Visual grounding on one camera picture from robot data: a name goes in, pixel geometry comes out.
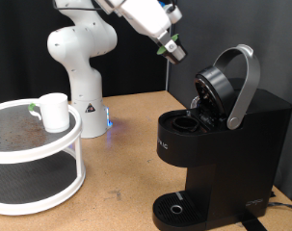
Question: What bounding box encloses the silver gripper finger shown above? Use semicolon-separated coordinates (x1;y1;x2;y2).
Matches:
157;29;179;55

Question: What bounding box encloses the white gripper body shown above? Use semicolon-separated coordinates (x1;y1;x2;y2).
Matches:
119;0;173;39

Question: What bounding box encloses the green-lidded reusable coffee pod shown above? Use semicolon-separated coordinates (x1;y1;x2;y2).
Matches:
155;33;188;65

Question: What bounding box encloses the black Keurig coffee machine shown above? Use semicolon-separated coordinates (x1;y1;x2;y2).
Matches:
152;43;292;231

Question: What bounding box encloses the white mug with green-taped handle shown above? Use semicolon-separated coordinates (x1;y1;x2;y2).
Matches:
27;92;71;134

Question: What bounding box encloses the black backdrop curtain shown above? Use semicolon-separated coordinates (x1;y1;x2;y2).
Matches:
0;0;173;107

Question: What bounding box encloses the grey partition panel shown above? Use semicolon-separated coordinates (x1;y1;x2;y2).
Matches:
167;0;292;206

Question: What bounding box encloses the white two-tier turntable shelf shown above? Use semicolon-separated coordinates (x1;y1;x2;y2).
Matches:
0;98;87;217

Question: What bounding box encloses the black tape strip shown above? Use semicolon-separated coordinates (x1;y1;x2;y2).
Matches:
237;214;269;231

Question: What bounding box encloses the braided power cable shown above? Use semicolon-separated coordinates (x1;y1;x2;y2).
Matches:
266;201;292;213

